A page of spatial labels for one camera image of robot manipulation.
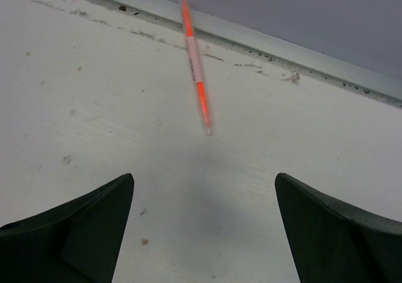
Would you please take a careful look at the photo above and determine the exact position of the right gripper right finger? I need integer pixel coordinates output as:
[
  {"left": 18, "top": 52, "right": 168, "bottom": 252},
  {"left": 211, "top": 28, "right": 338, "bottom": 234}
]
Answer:
[{"left": 274, "top": 173, "right": 401, "bottom": 282}]

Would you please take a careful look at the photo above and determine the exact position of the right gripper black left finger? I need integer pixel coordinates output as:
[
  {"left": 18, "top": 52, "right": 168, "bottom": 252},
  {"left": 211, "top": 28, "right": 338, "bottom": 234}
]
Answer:
[{"left": 1, "top": 174, "right": 134, "bottom": 282}]

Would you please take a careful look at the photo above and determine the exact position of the orange gel pen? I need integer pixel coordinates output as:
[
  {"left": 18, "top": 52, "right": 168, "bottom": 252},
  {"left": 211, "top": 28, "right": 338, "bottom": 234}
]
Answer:
[{"left": 178, "top": 0, "right": 213, "bottom": 136}]

